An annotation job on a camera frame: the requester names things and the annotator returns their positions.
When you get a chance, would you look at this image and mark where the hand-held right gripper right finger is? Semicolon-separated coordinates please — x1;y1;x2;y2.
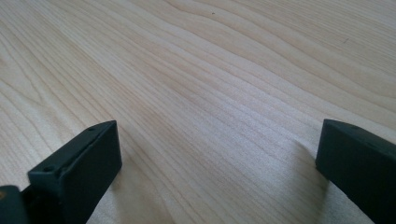
315;119;396;224

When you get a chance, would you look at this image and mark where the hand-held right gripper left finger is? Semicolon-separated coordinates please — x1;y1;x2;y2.
20;119;123;224

